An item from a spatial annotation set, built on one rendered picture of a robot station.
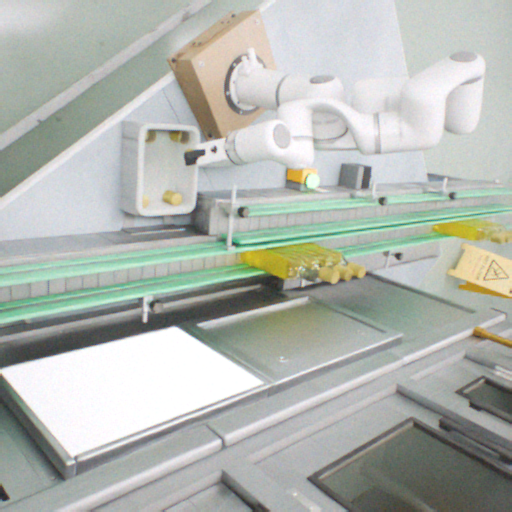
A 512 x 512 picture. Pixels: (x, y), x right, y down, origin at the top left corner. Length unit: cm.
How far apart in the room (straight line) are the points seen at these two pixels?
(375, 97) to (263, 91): 29
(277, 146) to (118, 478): 66
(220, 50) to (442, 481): 106
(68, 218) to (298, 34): 88
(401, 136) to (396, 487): 65
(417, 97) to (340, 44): 84
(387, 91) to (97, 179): 71
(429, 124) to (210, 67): 57
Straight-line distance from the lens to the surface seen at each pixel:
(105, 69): 199
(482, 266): 471
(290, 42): 174
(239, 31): 146
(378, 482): 100
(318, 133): 130
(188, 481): 90
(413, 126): 113
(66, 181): 135
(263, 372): 114
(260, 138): 109
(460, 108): 121
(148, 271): 136
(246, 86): 143
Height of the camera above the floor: 197
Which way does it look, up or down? 43 degrees down
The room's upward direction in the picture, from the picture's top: 112 degrees clockwise
